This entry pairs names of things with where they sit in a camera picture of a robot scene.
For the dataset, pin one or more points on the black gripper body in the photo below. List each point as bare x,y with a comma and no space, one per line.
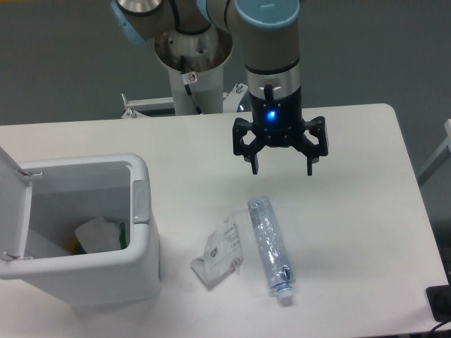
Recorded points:
276,108

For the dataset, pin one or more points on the clear plastic bottle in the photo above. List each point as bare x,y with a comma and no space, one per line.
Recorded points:
273,254

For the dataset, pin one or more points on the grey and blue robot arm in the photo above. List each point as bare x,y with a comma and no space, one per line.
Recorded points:
267,30

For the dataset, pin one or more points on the white crumpled paper trash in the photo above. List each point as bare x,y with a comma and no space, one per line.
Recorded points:
99,235

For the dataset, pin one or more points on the white trash can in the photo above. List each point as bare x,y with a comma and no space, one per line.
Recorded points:
72,191

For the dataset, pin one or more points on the yellow and blue trash piece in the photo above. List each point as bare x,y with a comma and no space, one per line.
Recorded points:
74,247

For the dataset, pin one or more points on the white trash can lid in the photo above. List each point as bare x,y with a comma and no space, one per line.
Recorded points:
16,200

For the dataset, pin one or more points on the white furniture leg right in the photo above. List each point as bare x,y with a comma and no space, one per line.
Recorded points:
436,159

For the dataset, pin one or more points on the black device at table edge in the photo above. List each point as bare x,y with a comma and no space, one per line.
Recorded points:
439,302

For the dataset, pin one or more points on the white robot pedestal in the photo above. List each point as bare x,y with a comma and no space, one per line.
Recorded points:
195,64

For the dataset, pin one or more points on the white metal base frame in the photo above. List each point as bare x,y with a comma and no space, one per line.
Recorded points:
235,101

